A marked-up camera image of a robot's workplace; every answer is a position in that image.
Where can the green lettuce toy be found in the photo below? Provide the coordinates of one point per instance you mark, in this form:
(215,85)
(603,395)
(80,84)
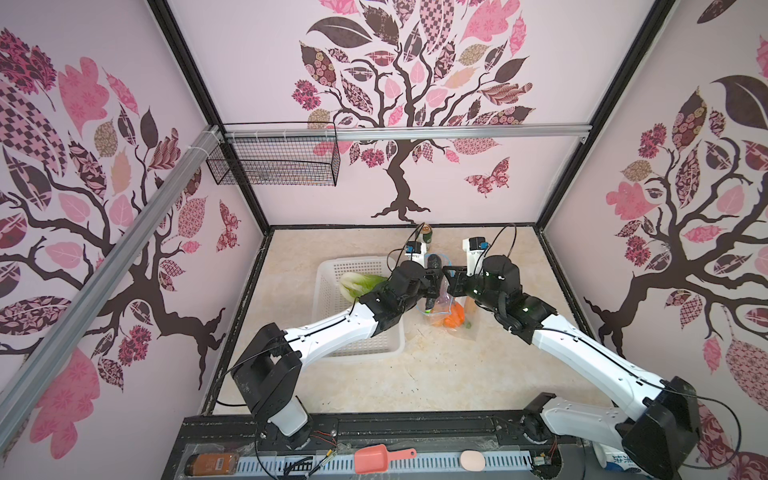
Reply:
(354,285)

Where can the green beverage can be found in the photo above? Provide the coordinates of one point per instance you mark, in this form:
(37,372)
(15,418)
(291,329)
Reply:
(427,233)

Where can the aluminium rail left wall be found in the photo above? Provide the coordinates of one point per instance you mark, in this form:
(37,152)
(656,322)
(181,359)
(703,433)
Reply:
(23,391)

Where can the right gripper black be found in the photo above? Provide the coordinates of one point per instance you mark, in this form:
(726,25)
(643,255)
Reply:
(456,281)

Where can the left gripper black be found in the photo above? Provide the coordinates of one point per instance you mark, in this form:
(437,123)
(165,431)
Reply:
(432,281)

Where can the black wire wall basket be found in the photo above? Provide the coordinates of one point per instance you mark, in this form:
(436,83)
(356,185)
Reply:
(277,154)

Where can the aluminium rail back wall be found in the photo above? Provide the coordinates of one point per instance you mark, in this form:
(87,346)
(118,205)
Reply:
(415,133)

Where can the orange carrot toy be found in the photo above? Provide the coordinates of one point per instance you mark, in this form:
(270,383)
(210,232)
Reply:
(458,308)

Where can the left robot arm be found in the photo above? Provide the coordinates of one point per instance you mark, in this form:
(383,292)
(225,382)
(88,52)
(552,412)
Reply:
(267,372)

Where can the beige oval sponge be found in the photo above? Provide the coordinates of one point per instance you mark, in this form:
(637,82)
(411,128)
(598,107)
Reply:
(472,461)

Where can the clear zip top bag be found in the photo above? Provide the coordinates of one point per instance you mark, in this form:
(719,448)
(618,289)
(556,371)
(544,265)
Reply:
(442,309)

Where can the white blue yogurt cup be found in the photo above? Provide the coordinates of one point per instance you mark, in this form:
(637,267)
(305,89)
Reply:
(616,460)

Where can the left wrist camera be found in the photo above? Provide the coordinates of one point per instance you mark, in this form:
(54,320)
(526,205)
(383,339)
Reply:
(415,251)

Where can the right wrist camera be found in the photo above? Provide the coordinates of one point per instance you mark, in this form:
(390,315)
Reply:
(474,248)

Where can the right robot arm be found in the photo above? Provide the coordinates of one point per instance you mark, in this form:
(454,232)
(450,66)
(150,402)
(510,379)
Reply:
(654,421)

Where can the pink plastic scoop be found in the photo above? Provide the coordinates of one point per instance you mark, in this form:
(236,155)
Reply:
(377,458)

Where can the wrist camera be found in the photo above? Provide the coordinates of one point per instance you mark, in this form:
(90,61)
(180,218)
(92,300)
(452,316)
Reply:
(415,251)
(474,248)

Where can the aluminium rail wall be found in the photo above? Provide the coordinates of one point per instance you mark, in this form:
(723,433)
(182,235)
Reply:
(23,391)
(415,133)

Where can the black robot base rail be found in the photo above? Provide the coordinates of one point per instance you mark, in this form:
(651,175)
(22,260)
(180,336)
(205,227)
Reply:
(438,437)

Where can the orange pumpkin toy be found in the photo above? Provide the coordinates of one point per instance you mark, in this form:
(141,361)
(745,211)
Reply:
(453,321)

